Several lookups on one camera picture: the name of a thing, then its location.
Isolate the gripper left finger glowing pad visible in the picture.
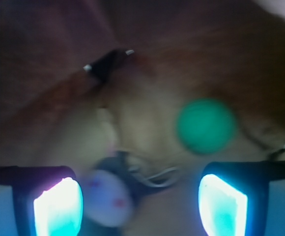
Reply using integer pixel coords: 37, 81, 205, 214
0, 166, 83, 236

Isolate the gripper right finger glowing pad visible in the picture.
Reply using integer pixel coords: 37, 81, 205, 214
198, 161, 285, 236

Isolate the grey plush bunny toy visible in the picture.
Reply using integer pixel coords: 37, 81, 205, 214
81, 150, 180, 228

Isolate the green textured ball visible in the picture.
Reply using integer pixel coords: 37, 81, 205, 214
176, 98, 237, 154

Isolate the brown paper bag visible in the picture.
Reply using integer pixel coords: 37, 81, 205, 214
0, 0, 285, 236

